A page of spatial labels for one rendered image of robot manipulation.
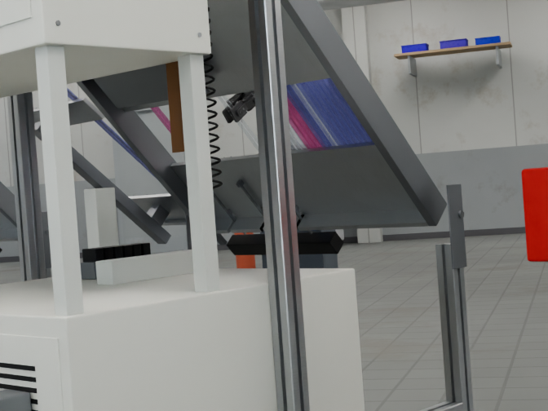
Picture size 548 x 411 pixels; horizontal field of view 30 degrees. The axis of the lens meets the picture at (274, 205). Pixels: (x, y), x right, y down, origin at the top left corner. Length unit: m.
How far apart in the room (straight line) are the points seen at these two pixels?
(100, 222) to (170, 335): 1.14
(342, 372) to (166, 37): 0.69
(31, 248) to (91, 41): 0.84
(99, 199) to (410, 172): 0.95
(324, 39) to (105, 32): 0.50
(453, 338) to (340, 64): 0.61
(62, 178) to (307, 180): 0.90
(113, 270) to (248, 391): 0.39
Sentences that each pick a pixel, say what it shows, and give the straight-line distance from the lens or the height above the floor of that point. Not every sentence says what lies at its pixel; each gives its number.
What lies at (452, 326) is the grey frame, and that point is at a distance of 2.11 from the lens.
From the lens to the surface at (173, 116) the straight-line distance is 1.74.
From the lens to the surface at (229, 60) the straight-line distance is 2.08.
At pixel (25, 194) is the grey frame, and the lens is 2.26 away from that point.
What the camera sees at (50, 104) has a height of 0.92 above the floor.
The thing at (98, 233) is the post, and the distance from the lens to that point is 2.68.
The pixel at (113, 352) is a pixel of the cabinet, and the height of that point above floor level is 0.56.
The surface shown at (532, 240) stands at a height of 0.66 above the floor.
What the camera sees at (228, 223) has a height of 0.70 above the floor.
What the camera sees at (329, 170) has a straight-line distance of 2.19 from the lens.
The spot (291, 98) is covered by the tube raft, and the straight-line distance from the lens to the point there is 2.09.
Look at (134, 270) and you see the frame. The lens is 1.97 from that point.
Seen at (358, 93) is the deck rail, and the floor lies 0.94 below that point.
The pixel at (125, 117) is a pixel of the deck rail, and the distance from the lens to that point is 2.41.
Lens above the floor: 0.78
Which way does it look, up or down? 1 degrees down
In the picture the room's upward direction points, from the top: 4 degrees counter-clockwise
